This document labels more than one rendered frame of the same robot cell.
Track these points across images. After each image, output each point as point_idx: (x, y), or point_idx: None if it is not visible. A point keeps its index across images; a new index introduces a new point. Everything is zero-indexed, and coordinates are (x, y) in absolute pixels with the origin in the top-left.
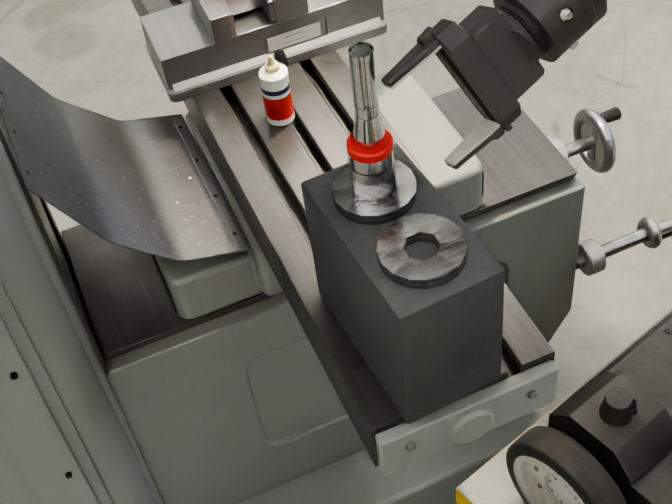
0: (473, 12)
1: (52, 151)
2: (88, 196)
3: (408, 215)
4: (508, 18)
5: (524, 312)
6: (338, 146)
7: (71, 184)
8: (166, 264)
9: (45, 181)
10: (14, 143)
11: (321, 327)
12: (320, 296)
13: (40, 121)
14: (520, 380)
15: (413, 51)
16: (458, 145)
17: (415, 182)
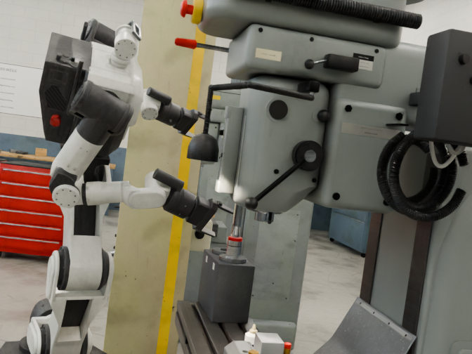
0: (203, 202)
1: (363, 339)
2: (345, 347)
3: (225, 252)
4: (196, 197)
5: (180, 305)
6: (223, 350)
7: (351, 338)
8: None
9: (356, 315)
10: (370, 307)
11: (248, 318)
12: (247, 322)
13: (374, 348)
14: (190, 303)
15: (223, 206)
16: (210, 233)
17: (220, 254)
